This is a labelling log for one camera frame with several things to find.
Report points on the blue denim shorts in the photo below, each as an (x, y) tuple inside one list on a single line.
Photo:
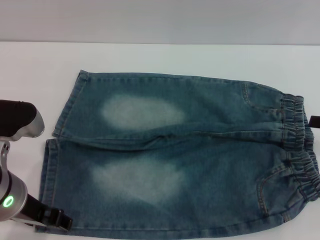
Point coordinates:
[(175, 162)]

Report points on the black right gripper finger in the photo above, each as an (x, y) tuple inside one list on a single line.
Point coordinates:
[(315, 122)]

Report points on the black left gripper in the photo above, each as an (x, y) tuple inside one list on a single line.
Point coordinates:
[(40, 211)]

